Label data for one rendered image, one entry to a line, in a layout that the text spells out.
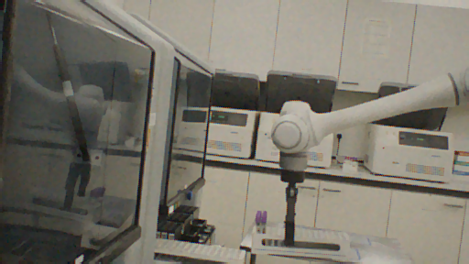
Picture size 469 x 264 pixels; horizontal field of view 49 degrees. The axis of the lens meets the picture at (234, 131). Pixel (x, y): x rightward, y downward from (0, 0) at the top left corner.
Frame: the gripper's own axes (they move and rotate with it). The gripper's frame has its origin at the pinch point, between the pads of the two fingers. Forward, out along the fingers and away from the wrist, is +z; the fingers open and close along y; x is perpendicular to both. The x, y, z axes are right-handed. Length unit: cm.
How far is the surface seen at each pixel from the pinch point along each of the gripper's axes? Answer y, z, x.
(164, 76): -30, -46, 35
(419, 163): 215, -5, -92
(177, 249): -16.5, 3.0, 32.0
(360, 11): 245, -116, -48
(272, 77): 237, -62, 16
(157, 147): -30, -27, 36
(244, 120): 219, -29, 34
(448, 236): 214, 46, -115
